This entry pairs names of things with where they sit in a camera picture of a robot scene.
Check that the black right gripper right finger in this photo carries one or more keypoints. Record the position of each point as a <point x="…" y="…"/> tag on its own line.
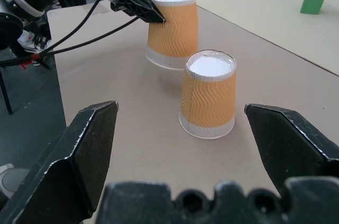
<point x="291" y="144"/>

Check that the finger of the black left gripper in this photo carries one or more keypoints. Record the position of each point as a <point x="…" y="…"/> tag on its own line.
<point x="140" y="7"/>

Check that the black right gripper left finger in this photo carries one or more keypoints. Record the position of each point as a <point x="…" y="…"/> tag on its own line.
<point x="66" y="171"/>

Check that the orange ribbed paper cup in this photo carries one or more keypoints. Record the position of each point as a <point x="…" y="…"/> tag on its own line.
<point x="212" y="102"/>
<point x="180" y="30"/>

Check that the grey round robot foot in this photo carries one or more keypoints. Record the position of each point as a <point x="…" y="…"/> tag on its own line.
<point x="6" y="179"/>

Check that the black metal table leg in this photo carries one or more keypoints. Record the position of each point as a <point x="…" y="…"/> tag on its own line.
<point x="5" y="89"/>

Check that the white and red shoe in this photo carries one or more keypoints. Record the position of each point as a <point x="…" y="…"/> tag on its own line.
<point x="31" y="39"/>

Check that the green wooden block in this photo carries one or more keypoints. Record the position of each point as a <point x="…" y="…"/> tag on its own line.
<point x="312" y="4"/>

